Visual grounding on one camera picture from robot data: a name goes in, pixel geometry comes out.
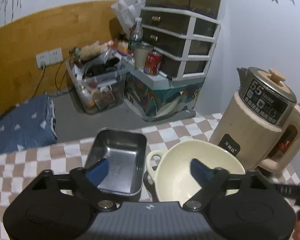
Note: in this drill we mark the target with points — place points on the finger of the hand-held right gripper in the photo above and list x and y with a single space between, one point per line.
290 190

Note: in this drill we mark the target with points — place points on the white plastic cup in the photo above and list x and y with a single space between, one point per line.
142 57

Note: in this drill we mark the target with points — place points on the beige plush toy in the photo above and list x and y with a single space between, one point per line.
90 50

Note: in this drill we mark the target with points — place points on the white checkered bag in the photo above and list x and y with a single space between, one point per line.
126 12

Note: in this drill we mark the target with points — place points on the white framed drawer unit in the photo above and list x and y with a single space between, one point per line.
187 42

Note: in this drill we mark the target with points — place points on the rectangular stainless steel tray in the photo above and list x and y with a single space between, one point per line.
120 155

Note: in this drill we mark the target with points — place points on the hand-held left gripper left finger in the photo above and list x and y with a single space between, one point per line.
100 170

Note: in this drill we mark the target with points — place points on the brown white checkered tablecloth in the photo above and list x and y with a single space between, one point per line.
40 160

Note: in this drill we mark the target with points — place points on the clear plastic storage bin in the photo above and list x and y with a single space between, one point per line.
107 90

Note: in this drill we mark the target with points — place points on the red drink can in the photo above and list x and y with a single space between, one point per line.
152 63

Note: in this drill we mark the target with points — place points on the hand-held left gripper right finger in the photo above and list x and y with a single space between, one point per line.
199 172

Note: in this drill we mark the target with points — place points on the colourful printed box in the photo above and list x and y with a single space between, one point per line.
160 97

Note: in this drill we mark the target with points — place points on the clear plastic water bottle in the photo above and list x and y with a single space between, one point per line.
135 36

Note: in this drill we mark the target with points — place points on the cream electric kettle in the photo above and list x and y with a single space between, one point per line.
240 130

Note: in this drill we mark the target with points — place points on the blue patterned bedding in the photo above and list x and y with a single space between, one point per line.
20 127

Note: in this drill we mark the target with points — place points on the white wall socket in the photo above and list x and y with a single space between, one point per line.
50 57

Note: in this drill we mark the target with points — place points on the colourful snack packet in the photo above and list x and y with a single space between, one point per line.
121 47

